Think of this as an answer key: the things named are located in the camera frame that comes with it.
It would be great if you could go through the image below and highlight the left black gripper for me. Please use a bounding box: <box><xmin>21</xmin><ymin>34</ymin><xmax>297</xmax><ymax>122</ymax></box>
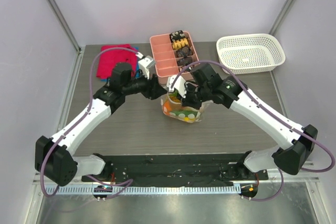
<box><xmin>122</xmin><ymin>68</ymin><xmax>167</xmax><ymax>100</ymax></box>

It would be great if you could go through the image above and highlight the clear polka dot zip bag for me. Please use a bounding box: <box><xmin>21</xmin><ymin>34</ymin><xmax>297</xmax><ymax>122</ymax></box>
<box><xmin>160</xmin><ymin>91</ymin><xmax>213</xmax><ymax>123</ymax></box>

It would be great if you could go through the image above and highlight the orange fruit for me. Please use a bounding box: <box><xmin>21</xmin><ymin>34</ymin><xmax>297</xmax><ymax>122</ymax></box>
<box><xmin>162</xmin><ymin>103</ymin><xmax>171</xmax><ymax>113</ymax></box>

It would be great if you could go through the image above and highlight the yellow banana bunch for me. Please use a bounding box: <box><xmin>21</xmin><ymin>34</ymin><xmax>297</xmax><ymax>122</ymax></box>
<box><xmin>179</xmin><ymin>111</ymin><xmax>200</xmax><ymax>123</ymax></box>

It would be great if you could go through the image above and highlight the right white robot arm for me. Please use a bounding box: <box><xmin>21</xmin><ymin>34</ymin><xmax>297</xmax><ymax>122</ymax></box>
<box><xmin>183</xmin><ymin>63</ymin><xmax>318</xmax><ymax>179</ymax></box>

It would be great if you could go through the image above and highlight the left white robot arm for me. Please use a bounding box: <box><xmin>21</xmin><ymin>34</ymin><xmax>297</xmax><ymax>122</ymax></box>
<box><xmin>35</xmin><ymin>62</ymin><xmax>166</xmax><ymax>186</ymax></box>

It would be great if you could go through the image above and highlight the pink divided organizer tray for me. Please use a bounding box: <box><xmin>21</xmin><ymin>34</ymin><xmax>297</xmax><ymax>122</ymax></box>
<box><xmin>150</xmin><ymin>31</ymin><xmax>198</xmax><ymax>83</ymax></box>

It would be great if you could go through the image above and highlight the dark floral sock roll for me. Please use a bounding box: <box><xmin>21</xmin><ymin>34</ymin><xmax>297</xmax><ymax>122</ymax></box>
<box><xmin>177</xmin><ymin>57</ymin><xmax>193</xmax><ymax>67</ymax></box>

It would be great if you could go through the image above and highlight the dark brown sock roll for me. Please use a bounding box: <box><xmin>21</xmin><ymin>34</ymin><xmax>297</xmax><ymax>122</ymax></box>
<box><xmin>176</xmin><ymin>46</ymin><xmax>193</xmax><ymax>58</ymax></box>

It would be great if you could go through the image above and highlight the blue folded cloth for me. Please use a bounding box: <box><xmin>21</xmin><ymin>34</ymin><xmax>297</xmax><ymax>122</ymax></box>
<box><xmin>100</xmin><ymin>46</ymin><xmax>141</xmax><ymax>82</ymax></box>

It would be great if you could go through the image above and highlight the white perforated plastic basket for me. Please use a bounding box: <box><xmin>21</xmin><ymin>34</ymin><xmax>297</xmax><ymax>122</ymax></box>
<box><xmin>216</xmin><ymin>34</ymin><xmax>286</xmax><ymax>74</ymax></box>

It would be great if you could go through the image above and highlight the yellow patterned sock roll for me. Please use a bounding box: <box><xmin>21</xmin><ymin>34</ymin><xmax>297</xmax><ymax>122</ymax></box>
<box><xmin>172</xmin><ymin>38</ymin><xmax>189</xmax><ymax>50</ymax></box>

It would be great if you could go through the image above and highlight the black patterned sock roll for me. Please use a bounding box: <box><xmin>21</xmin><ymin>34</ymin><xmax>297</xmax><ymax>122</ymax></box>
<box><xmin>169</xmin><ymin>30</ymin><xmax>186</xmax><ymax>42</ymax></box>

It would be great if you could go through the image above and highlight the red folded cloth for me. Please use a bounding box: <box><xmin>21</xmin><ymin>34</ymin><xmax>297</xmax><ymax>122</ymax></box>
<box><xmin>96</xmin><ymin>44</ymin><xmax>139</xmax><ymax>80</ymax></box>

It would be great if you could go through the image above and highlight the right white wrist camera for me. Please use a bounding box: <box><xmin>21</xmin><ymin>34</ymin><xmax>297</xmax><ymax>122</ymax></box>
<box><xmin>166</xmin><ymin>74</ymin><xmax>195</xmax><ymax>99</ymax></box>

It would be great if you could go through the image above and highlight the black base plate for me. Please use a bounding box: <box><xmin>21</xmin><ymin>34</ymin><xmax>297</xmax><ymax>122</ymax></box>
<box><xmin>96</xmin><ymin>153</ymin><xmax>268</xmax><ymax>187</ymax></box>

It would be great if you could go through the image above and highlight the white slotted cable duct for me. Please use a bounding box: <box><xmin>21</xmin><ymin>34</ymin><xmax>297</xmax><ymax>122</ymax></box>
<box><xmin>57</xmin><ymin>184</ymin><xmax>241</xmax><ymax>197</ymax></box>

